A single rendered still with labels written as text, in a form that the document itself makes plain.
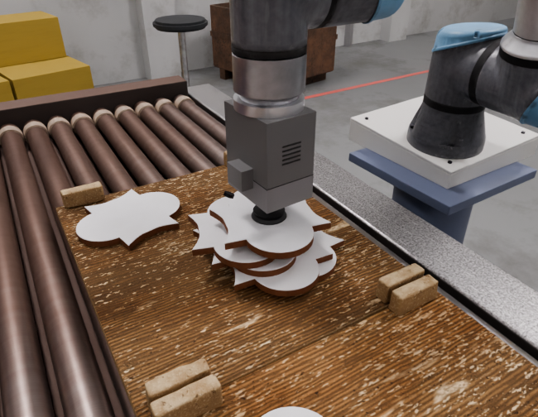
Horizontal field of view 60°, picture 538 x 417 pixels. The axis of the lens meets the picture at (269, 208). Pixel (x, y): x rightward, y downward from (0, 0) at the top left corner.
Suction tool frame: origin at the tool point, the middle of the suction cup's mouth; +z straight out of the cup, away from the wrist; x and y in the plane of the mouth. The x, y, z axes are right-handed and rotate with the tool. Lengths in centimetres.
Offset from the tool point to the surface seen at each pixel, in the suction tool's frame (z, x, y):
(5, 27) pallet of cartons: 31, 14, -340
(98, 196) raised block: 3.7, -13.9, -25.3
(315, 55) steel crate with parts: 71, 245, -284
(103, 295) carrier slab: 4.7, -20.1, -4.3
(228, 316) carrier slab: 4.7, -9.9, 6.6
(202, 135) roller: 6.4, 12.7, -43.1
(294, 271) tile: 2.7, -1.0, 6.5
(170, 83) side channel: 3, 19, -71
